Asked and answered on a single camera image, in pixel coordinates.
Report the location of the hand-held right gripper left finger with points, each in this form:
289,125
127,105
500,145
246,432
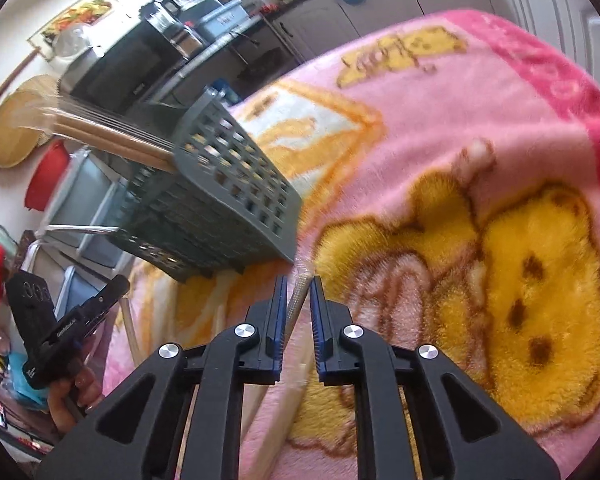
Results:
281,320

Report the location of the black blender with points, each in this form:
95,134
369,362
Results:
175,35

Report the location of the pink printed blanket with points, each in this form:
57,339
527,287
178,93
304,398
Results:
430,110

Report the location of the grey-blue dish tub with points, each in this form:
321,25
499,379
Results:
225,20

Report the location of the person's left hand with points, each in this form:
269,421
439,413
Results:
62,405

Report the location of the black microwave oven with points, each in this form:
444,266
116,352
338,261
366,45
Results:
120,67

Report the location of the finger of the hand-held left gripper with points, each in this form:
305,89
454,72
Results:
107,297

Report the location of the red plastic basin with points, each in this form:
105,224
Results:
45,175

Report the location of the fruit wall poster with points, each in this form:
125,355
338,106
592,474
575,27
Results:
87,10

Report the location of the round bamboo board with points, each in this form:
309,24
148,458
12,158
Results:
10,130

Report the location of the round ribbed bamboo mat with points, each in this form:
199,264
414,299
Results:
37,84

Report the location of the long wooden rolling pin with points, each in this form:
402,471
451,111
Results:
10,82

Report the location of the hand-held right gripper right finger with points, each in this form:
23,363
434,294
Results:
317,330

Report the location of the pale plastic storage drawers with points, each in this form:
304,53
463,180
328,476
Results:
80,195

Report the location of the steel shelf rack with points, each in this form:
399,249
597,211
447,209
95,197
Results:
200,60

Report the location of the grey plastic utensil basket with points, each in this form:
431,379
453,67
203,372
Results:
230,195

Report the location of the glass pot lid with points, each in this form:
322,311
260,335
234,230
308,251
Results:
72,40

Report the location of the wooden chopstick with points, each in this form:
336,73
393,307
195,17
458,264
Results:
130,330
115,136
110,147
299,290
253,410

